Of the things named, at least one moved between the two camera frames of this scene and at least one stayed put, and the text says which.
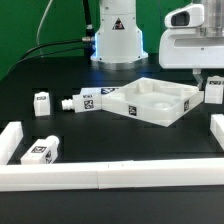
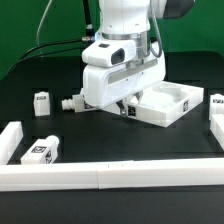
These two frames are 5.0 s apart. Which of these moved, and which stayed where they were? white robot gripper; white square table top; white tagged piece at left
Moved: white robot gripper
Stayed: white tagged piece at left; white square table top
